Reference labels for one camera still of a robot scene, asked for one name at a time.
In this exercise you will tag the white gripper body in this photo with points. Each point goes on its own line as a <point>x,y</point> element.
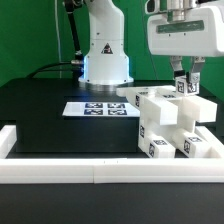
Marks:
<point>200,34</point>

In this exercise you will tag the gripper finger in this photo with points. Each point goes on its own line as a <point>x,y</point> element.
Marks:
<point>197,63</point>
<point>176,64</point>

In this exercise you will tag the white chair back frame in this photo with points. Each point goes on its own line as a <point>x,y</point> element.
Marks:
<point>162,105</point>

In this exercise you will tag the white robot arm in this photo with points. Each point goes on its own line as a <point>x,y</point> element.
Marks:
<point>106,64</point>

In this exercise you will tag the white marker sheet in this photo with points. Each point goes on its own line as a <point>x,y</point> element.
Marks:
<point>100,109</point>

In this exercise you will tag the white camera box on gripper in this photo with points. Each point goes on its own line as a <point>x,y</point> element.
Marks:
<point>155,6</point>

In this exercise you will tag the white U-shaped fence frame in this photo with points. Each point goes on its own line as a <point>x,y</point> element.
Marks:
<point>27,171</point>

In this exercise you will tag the black camera pole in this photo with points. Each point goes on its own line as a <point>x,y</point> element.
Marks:
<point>70,6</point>

